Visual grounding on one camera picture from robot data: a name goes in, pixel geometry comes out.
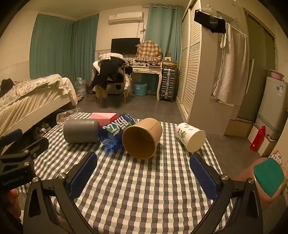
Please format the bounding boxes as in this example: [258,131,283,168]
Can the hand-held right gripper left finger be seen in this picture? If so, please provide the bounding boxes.
[22,151,98,234]

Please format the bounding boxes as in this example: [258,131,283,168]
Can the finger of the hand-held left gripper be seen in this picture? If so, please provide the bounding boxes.
[0,129,24,156]
[13,137,49,163]

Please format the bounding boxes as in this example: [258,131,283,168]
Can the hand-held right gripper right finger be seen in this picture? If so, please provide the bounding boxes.
[189,153,264,234]

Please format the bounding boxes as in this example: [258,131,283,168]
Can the brown paper cup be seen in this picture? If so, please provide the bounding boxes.
[122,118,163,160]

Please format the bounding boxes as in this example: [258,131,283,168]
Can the clear glass cup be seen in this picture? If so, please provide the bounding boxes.
[56,107,84,127]

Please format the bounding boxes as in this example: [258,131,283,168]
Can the grey cup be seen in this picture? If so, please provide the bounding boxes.
[63,119,100,144]

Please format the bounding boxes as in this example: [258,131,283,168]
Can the white cup with green print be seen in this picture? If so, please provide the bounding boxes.
[175,123,206,154]

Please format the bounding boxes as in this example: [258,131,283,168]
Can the person's left hand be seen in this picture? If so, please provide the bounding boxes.
[6,188,22,225]

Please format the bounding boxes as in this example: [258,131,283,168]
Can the shoes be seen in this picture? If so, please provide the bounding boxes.
[34,123,51,138]

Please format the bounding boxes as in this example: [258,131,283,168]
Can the bed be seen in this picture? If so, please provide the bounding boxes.
[0,74,78,138]

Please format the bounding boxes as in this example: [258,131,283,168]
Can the floral quilt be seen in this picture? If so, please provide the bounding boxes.
[0,78,49,111]

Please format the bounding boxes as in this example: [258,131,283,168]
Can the blue plastic bottle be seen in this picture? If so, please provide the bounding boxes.
[99,113,138,151]

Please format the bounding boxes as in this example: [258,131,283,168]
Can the grey checkered tablecloth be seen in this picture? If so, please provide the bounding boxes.
[18,120,234,234]

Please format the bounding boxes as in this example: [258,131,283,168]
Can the pink box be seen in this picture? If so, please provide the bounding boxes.
[89,112,119,127]

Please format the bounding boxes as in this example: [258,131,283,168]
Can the stool with green seat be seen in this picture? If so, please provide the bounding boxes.
[232,157,285,198]

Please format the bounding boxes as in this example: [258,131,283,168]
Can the cream blanket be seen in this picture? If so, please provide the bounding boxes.
[46,74,78,106]

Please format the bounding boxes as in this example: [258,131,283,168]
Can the red bottle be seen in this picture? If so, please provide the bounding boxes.
[250,126,266,151]

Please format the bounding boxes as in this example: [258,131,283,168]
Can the white storage box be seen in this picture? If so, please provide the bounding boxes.
[247,124,278,157]

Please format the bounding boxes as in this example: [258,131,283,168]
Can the clear water jug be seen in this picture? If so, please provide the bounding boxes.
[75,78,87,96]

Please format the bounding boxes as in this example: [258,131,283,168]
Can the wooden chair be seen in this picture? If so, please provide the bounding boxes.
[96,60,132,105]

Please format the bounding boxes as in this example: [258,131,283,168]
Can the green curtain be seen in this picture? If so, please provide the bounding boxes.
[144,4,184,63]
[72,13,99,82]
[30,14,73,79]

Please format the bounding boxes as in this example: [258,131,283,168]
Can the white refrigerator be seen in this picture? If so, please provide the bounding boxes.
[255,76,288,139]

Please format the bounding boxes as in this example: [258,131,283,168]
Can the silver suitcase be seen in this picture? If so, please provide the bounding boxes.
[159,67,178,102]

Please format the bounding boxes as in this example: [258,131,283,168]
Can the black jacket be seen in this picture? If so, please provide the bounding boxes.
[93,58,126,90]

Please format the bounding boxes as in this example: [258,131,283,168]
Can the white louvred wardrobe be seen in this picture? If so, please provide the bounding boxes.
[176,0,239,135]

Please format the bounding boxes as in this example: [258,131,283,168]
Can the blue laundry basket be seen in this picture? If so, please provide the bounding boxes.
[134,81,147,97]

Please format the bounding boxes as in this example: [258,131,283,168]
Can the white towel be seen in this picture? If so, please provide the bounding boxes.
[213,22,249,104]

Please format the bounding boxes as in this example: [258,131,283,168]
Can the white desk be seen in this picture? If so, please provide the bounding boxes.
[130,65,163,100]

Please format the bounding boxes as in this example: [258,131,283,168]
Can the frosted glass door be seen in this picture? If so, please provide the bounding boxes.
[243,8,277,122]

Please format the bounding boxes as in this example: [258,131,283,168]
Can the pink basin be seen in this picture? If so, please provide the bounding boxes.
[270,70,284,80]

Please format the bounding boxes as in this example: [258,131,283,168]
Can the black monitor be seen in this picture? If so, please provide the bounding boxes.
[111,38,140,55]

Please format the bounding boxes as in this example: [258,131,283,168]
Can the plaid cloth cover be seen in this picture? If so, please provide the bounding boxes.
[136,40,163,62]

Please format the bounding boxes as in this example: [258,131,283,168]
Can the white air conditioner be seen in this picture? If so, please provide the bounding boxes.
[108,11,144,25]

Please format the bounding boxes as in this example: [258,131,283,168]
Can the black hanging garment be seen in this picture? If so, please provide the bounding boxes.
[194,9,226,34]

